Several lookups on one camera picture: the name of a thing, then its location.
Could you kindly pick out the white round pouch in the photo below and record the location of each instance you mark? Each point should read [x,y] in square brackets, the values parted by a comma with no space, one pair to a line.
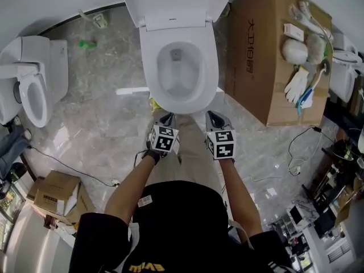
[294,51]

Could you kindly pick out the white power strip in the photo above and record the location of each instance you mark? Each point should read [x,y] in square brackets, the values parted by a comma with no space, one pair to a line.
[115,183]

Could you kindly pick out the small white box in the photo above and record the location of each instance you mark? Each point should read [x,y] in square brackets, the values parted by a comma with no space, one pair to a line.
[293,31]

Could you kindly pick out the person's right forearm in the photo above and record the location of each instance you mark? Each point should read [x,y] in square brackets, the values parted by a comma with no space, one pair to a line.
[236,192]

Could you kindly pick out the clear plastic bag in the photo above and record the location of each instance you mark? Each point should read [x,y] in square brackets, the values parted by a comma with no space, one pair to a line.
[294,11]

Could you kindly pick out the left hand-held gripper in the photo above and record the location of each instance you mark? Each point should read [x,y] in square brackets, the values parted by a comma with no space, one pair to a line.
[163,141]

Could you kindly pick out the white paper sheet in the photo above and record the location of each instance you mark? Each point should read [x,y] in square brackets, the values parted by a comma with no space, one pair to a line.
[308,101]

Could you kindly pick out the white work glove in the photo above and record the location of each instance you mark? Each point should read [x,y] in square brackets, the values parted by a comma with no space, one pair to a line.
[295,84]

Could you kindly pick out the green cloth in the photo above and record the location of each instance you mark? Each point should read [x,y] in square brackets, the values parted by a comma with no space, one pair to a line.
[328,51]

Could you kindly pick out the clear plastic container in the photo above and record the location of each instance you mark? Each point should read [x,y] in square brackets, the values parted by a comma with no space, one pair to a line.
[226,8]

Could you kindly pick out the white toilet with square tank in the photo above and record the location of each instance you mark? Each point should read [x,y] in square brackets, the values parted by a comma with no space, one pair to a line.
[54,64]

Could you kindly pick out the fluffy grey duster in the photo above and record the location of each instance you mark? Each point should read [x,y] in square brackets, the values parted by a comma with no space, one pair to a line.
[315,48]

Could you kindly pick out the person's black shirt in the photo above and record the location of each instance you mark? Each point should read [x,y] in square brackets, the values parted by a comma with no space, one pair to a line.
[182,223]

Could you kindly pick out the person's beige trousers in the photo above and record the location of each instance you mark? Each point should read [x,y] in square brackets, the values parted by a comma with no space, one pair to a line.
[193,158]

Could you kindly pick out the small cardboard box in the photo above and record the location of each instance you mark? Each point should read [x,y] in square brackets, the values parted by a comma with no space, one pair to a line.
[51,186]

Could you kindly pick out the toilet brush with holder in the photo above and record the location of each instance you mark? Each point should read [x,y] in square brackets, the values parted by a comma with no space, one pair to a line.
[99,20]

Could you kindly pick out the white bathtub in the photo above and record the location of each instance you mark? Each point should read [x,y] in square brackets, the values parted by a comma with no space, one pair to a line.
[34,246]

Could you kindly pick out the person's left forearm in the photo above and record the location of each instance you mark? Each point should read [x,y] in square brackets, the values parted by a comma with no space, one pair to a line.
[128,189]

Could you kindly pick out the green bottle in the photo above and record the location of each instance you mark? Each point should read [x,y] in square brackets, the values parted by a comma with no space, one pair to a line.
[86,45]

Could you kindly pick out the white handheld sprayer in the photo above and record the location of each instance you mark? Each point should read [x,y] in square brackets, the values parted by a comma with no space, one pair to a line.
[305,10]

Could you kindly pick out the yellow cloth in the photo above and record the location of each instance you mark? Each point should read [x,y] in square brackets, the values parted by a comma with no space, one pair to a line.
[155,105]

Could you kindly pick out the black wristband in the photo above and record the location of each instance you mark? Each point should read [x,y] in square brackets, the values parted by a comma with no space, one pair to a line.
[150,156]

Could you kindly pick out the small white toilet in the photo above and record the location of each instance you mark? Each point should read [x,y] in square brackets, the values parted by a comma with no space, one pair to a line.
[342,75]

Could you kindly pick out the large cardboard box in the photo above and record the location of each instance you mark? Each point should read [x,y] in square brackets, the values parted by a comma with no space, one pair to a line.
[256,53]

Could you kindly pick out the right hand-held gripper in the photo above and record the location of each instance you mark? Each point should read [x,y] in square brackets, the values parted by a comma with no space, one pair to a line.
[224,145]

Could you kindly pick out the white power adapter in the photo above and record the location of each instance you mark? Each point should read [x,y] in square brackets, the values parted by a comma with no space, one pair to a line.
[295,170]

